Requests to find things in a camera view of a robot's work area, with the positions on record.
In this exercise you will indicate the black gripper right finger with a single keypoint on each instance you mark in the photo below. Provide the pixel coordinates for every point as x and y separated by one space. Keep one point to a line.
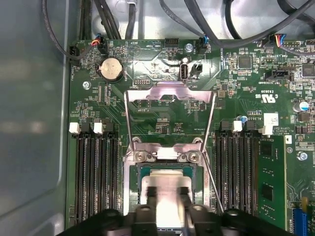
246 223

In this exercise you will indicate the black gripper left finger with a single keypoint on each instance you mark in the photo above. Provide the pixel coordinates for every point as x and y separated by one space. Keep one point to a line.
110 223

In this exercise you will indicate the silver CPU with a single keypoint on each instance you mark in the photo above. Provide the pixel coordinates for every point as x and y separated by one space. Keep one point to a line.
169 196

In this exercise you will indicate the metal socket cover frame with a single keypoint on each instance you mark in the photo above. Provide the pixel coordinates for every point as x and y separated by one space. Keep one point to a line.
169 90

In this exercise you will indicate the CPU socket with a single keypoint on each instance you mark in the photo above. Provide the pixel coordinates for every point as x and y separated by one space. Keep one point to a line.
129 186

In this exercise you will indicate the blue expansion slot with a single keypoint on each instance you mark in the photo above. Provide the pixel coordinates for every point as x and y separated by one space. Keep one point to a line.
301 223

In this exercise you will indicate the green RAM stick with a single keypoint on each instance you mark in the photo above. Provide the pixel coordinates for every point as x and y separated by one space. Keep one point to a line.
270 172

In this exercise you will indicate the silver board screw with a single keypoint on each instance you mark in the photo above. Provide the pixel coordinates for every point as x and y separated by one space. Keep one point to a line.
86 85
189 47
302 156

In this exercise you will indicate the round silver capacitor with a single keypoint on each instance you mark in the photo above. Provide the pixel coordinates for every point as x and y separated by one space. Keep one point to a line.
304 105
243 119

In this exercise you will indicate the white board label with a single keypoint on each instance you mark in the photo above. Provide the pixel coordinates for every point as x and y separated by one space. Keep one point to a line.
270 119

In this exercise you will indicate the green motherboard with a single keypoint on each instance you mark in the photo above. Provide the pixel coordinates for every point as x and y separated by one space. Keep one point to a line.
246 81

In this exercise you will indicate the black open PC case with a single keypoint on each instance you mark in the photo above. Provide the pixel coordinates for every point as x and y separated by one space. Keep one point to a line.
29 98

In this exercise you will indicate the silver coin battery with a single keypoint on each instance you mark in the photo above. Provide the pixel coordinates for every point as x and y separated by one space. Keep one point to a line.
112 68

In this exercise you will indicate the black square chip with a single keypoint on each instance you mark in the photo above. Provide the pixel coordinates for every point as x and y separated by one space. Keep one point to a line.
244 62

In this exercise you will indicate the internal USB port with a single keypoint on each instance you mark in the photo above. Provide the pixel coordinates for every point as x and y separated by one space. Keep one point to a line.
184 72

